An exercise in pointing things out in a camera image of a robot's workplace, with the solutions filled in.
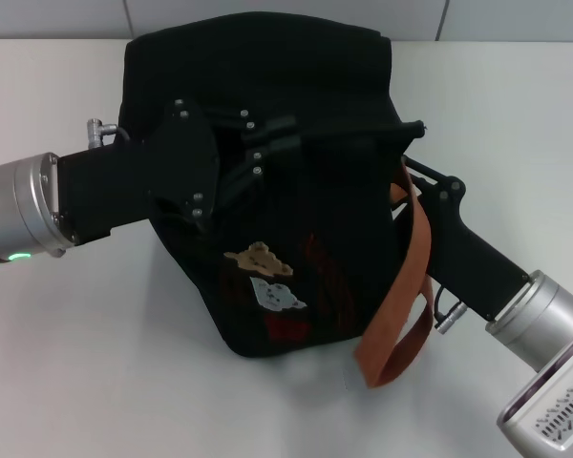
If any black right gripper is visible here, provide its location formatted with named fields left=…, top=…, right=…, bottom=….
left=399, top=155, right=531, bottom=323

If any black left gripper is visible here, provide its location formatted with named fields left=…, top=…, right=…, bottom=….
left=55, top=98, right=302, bottom=245

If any black food bag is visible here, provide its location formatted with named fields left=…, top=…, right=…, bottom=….
left=117, top=11, right=434, bottom=388

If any right gripper cable with plug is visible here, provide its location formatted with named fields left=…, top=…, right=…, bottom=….
left=432, top=283, right=469, bottom=334

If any gripper cable with plug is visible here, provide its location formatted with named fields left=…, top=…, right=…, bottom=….
left=432, top=283, right=469, bottom=334
left=85, top=117, right=133, bottom=150

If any left gripper cable with plug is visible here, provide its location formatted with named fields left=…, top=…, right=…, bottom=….
left=85, top=117, right=133, bottom=150

